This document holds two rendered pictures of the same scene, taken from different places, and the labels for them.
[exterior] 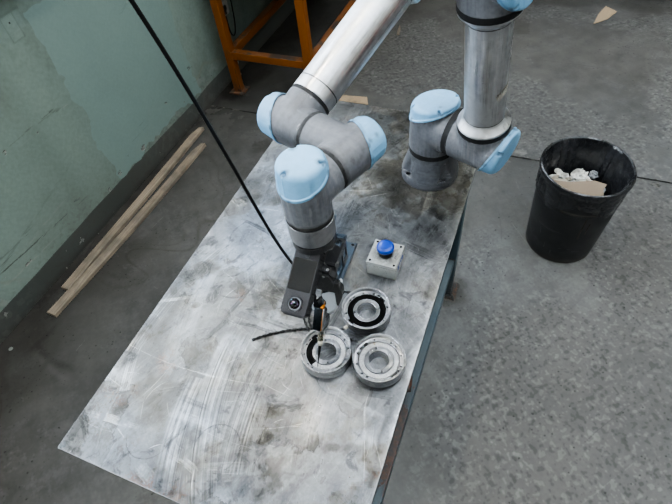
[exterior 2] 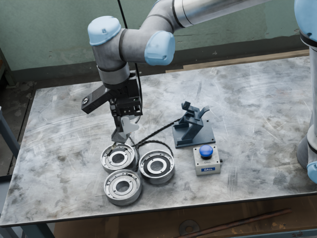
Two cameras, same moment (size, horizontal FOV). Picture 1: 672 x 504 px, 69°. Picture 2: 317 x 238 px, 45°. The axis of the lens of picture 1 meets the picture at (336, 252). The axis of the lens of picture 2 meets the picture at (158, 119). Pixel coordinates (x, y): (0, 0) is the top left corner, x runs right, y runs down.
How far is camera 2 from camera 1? 78 cm
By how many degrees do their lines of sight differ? 44
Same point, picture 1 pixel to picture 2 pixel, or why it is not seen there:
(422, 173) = (303, 146)
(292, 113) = (155, 9)
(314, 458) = (56, 184)
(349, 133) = (145, 33)
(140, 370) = (82, 93)
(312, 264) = (104, 91)
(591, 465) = not seen: outside the picture
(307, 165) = (98, 27)
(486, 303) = not seen: outside the picture
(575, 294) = not seen: outside the picture
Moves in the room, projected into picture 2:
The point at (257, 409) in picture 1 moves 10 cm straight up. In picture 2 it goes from (76, 148) to (68, 126)
